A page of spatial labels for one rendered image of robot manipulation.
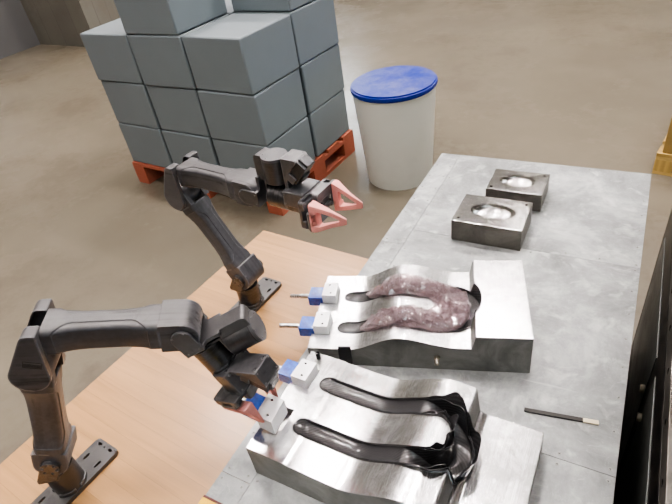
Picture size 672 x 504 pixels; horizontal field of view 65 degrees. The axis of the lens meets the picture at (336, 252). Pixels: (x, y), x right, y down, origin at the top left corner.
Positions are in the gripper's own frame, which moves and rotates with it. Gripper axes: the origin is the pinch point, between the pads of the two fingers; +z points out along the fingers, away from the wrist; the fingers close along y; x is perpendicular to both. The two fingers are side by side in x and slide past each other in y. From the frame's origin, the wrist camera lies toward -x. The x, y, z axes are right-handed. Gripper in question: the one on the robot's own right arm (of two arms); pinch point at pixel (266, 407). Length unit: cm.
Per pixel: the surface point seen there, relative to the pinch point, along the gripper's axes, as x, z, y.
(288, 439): -2.5, 6.7, -2.3
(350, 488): -17.0, 11.7, -6.4
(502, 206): -15, 26, 89
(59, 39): 733, -128, 477
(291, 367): 4.9, 4.2, 12.3
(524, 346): -34, 24, 36
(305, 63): 133, -4, 224
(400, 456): -23.7, 12.4, 1.4
